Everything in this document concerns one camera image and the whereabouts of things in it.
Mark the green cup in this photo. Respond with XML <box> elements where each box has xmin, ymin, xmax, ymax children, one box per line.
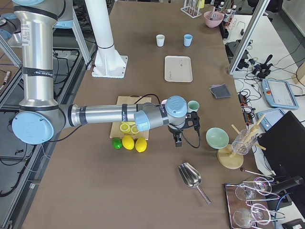
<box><xmin>187</xmin><ymin>100</ymin><xmax>200</xmax><ymax>113</ymax></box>

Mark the white cup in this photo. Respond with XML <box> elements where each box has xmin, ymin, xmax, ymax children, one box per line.
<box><xmin>156</xmin><ymin>34</ymin><xmax>165</xmax><ymax>47</ymax></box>

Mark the metal ice scoop handle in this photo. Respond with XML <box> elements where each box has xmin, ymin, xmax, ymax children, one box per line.
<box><xmin>210</xmin><ymin>6</ymin><xmax>216</xmax><ymax>21</ymax></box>

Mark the light blue cup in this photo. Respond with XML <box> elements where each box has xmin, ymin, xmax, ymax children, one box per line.
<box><xmin>183</xmin><ymin>34</ymin><xmax>193</xmax><ymax>47</ymax></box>

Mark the beige rabbit tray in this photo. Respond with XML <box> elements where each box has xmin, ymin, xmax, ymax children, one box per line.
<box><xmin>164</xmin><ymin>55</ymin><xmax>193</xmax><ymax>83</ymax></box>

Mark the lemon slice upper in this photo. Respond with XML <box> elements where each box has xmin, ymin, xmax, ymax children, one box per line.
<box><xmin>120</xmin><ymin>123</ymin><xmax>131</xmax><ymax>134</ymax></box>

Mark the steel scoop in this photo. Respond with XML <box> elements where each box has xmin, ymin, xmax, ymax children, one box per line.
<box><xmin>178</xmin><ymin>162</ymin><xmax>211</xmax><ymax>205</ymax></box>

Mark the grey folded cloth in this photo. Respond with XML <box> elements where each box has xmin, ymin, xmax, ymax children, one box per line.
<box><xmin>209</xmin><ymin>84</ymin><xmax>231</xmax><ymax>99</ymax></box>

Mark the black framed mirror tray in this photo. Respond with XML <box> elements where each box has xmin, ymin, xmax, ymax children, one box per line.
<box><xmin>224</xmin><ymin>177</ymin><xmax>286</xmax><ymax>229</ymax></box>

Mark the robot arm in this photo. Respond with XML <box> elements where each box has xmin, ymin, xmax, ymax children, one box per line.
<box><xmin>12</xmin><ymin>0</ymin><xmax>200</xmax><ymax>147</ymax></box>

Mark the blue teach pendant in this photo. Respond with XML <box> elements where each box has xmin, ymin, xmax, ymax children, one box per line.
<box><xmin>257</xmin><ymin>107</ymin><xmax>285</xmax><ymax>131</ymax></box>
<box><xmin>262</xmin><ymin>79</ymin><xmax>299</xmax><ymax>110</ymax></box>

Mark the wine glass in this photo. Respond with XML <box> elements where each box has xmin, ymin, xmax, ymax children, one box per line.
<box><xmin>235</xmin><ymin>177</ymin><xmax>272</xmax><ymax>201</ymax></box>
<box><xmin>233</xmin><ymin>203</ymin><xmax>271</xmax><ymax>229</ymax></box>

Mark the whole lemon upper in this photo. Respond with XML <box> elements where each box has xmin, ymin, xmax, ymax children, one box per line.
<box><xmin>135</xmin><ymin>137</ymin><xmax>147</xmax><ymax>153</ymax></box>

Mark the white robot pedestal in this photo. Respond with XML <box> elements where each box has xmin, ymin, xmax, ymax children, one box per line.
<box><xmin>85</xmin><ymin>0</ymin><xmax>128</xmax><ymax>79</ymax></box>

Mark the wooden cup stand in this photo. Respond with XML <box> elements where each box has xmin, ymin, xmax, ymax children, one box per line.
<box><xmin>217</xmin><ymin>115</ymin><xmax>266</xmax><ymax>169</ymax></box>

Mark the aluminium frame post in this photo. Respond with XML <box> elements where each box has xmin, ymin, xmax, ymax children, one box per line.
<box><xmin>228</xmin><ymin>0</ymin><xmax>270</xmax><ymax>76</ymax></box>

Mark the wine glass lower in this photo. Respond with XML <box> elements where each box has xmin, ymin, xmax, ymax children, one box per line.
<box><xmin>233</xmin><ymin>203</ymin><xmax>271</xmax><ymax>229</ymax></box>

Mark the lemon slice lower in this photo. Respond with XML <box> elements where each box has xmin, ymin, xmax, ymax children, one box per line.
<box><xmin>131</xmin><ymin>125</ymin><xmax>140</xmax><ymax>135</ymax></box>

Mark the green lime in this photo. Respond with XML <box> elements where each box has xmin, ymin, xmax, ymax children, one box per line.
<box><xmin>112</xmin><ymin>138</ymin><xmax>123</xmax><ymax>149</ymax></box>

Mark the whole lemon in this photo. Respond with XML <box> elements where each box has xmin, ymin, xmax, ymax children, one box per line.
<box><xmin>122</xmin><ymin>135</ymin><xmax>134</xmax><ymax>150</ymax></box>
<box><xmin>135</xmin><ymin>137</ymin><xmax>147</xmax><ymax>153</ymax></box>

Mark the green bowl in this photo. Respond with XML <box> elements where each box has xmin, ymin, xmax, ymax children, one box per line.
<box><xmin>206</xmin><ymin>127</ymin><xmax>229</xmax><ymax>149</ymax></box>

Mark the wine glass upper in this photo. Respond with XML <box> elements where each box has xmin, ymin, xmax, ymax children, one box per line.
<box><xmin>235</xmin><ymin>177</ymin><xmax>272</xmax><ymax>201</ymax></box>

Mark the lemon slice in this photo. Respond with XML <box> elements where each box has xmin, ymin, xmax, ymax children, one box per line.
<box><xmin>120</xmin><ymin>123</ymin><xmax>131</xmax><ymax>134</ymax></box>
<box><xmin>131</xmin><ymin>125</ymin><xmax>140</xmax><ymax>135</ymax></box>

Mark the black monitor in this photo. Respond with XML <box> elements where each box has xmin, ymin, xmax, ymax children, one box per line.
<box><xmin>258</xmin><ymin>111</ymin><xmax>305</xmax><ymax>177</ymax></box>

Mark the wooden cutting board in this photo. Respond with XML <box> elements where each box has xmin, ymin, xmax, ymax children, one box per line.
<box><xmin>109</xmin><ymin>95</ymin><xmax>153</xmax><ymax>141</ymax></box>

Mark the whole lemon lower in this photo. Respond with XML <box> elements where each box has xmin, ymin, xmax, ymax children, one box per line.
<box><xmin>122</xmin><ymin>135</ymin><xmax>134</xmax><ymax>150</ymax></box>

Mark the pink bowl with ice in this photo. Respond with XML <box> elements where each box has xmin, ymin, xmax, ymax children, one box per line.
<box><xmin>203</xmin><ymin>11</ymin><xmax>224</xmax><ymax>28</ymax></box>

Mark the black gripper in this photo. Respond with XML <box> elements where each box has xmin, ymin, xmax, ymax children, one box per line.
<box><xmin>168</xmin><ymin>111</ymin><xmax>200</xmax><ymax>147</ymax></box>

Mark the clear glass mug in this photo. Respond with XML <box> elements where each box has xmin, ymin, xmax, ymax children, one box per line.
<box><xmin>232</xmin><ymin>129</ymin><xmax>258</xmax><ymax>155</ymax></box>

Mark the white wire drying rack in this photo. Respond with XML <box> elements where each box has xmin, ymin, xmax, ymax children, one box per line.
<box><xmin>180</xmin><ymin>0</ymin><xmax>202</xmax><ymax>19</ymax></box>

